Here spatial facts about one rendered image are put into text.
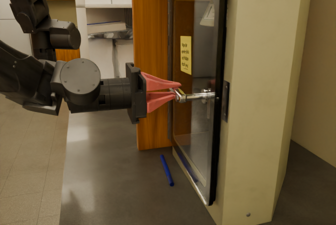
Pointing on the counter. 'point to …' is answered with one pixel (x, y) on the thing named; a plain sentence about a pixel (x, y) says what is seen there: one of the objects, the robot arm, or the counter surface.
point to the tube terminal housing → (257, 89)
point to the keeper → (225, 100)
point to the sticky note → (185, 54)
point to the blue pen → (167, 170)
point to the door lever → (179, 94)
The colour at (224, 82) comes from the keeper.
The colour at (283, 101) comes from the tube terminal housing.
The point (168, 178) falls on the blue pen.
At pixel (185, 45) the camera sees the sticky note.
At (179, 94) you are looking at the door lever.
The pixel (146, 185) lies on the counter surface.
